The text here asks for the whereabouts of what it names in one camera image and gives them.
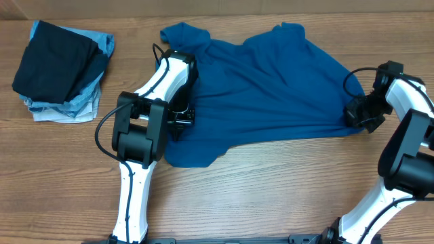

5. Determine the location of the blue polo shirt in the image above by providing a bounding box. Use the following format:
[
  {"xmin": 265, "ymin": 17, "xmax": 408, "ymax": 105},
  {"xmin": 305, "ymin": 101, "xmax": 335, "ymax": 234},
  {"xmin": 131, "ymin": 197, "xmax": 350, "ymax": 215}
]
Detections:
[{"xmin": 160, "ymin": 22, "xmax": 363, "ymax": 167}]

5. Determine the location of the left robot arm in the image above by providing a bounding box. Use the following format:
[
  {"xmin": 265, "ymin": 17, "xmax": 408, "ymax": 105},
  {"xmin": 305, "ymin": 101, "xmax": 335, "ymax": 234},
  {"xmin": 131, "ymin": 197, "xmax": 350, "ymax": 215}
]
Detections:
[{"xmin": 108, "ymin": 49, "xmax": 198, "ymax": 243}]

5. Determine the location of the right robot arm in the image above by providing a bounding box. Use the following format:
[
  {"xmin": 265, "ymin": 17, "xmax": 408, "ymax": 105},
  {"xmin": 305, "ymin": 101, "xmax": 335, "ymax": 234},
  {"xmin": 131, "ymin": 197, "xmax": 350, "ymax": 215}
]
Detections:
[{"xmin": 313, "ymin": 61, "xmax": 433, "ymax": 243}]

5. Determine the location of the folded white garment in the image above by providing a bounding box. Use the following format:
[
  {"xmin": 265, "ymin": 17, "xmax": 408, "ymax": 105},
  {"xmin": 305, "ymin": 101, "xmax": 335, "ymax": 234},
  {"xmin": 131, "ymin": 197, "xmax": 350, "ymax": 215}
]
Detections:
[{"xmin": 28, "ymin": 84, "xmax": 101, "ymax": 123}]

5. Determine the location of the folded black garment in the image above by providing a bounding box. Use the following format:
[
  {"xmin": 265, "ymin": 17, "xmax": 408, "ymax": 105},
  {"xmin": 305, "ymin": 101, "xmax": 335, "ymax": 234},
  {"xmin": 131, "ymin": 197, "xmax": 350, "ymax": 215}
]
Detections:
[{"xmin": 12, "ymin": 21, "xmax": 109, "ymax": 104}]

